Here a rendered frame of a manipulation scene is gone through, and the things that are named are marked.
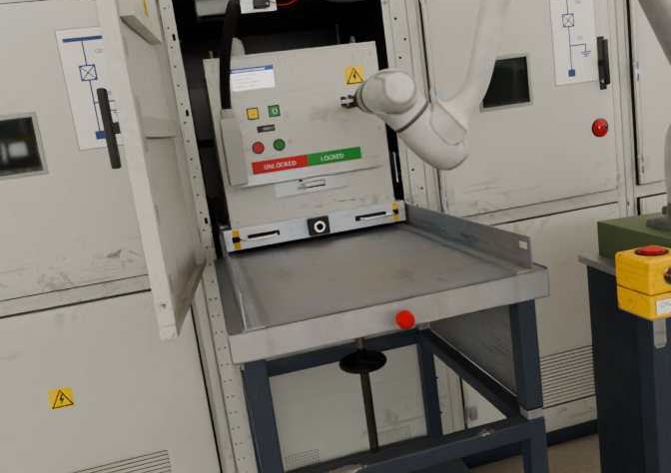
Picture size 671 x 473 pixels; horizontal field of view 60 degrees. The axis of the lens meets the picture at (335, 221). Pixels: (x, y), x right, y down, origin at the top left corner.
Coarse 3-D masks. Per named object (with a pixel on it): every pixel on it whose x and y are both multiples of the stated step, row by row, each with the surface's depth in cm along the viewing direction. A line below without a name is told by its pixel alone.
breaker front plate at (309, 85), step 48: (336, 48) 166; (240, 96) 161; (288, 96) 164; (336, 96) 168; (288, 144) 166; (336, 144) 169; (384, 144) 173; (240, 192) 164; (288, 192) 167; (336, 192) 171; (384, 192) 175
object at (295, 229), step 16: (368, 208) 173; (384, 208) 174; (400, 208) 175; (272, 224) 166; (288, 224) 168; (304, 224) 169; (336, 224) 171; (352, 224) 172; (368, 224) 173; (256, 240) 166; (272, 240) 167; (288, 240) 168
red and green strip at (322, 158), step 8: (328, 152) 169; (336, 152) 170; (344, 152) 170; (352, 152) 171; (360, 152) 171; (272, 160) 165; (280, 160) 166; (288, 160) 166; (296, 160) 167; (304, 160) 168; (312, 160) 168; (320, 160) 169; (328, 160) 169; (336, 160) 170; (344, 160) 170; (256, 168) 165; (264, 168) 165; (272, 168) 166; (280, 168) 166; (288, 168) 167; (296, 168) 167
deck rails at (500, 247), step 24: (408, 216) 175; (432, 216) 157; (456, 240) 144; (480, 240) 132; (504, 240) 121; (528, 240) 112; (240, 264) 153; (504, 264) 118; (528, 264) 113; (240, 288) 128; (240, 312) 111
